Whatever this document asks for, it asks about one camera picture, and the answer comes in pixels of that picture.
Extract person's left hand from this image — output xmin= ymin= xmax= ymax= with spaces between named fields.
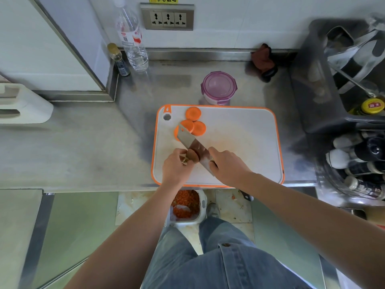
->
xmin=162 ymin=148 xmax=196 ymax=189

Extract person's right hand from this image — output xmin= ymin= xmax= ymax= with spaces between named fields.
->
xmin=208 ymin=146 xmax=255 ymax=189

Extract orange carrot chunk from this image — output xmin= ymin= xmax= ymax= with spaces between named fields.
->
xmin=180 ymin=149 xmax=200 ymax=167

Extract black-handled kitchen knife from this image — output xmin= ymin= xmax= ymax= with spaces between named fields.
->
xmin=176 ymin=123 xmax=254 ymax=202

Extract purple lidded container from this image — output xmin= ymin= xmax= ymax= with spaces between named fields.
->
xmin=201 ymin=71 xmax=238 ymax=106

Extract person's left forearm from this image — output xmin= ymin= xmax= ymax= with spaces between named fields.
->
xmin=65 ymin=182 xmax=187 ymax=289

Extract person's right forearm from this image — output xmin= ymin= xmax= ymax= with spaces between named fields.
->
xmin=240 ymin=173 xmax=385 ymax=289

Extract white orange-rimmed cutting board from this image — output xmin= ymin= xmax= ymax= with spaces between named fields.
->
xmin=151 ymin=104 xmax=286 ymax=189

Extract white waste bin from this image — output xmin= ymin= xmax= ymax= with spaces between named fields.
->
xmin=164 ymin=189 xmax=208 ymax=228

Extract grey right shoe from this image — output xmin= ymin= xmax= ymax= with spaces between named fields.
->
xmin=206 ymin=203 xmax=221 ymax=220

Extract blue denim trousers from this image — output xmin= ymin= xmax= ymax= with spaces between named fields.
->
xmin=140 ymin=216 xmax=256 ymax=289

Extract pale green cabinet front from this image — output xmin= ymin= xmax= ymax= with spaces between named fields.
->
xmin=251 ymin=198 xmax=325 ymax=289
xmin=31 ymin=191 xmax=118 ymax=289

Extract blue denim shirt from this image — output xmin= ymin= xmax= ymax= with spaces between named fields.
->
xmin=192 ymin=242 xmax=316 ymax=289

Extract group of seasoning bottles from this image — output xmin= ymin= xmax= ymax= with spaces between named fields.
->
xmin=324 ymin=130 xmax=385 ymax=201

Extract dark red cloth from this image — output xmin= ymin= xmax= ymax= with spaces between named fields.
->
xmin=251 ymin=43 xmax=279 ymax=83

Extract small gold-capped bottle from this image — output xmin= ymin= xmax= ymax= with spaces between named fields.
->
xmin=107 ymin=42 xmax=131 ymax=77

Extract clear plastic water bottle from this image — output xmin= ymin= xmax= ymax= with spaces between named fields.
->
xmin=113 ymin=0 xmax=149 ymax=72

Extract yellow-capped sauce bottle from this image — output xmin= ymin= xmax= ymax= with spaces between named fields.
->
xmin=349 ymin=98 xmax=385 ymax=116

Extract white and black bag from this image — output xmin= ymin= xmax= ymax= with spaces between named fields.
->
xmin=324 ymin=14 xmax=385 ymax=95

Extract grey wall socket panel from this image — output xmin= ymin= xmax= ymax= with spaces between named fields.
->
xmin=140 ymin=2 xmax=195 ymax=31

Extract metal utensil handle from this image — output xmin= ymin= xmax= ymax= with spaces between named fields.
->
xmin=329 ymin=64 xmax=378 ymax=98

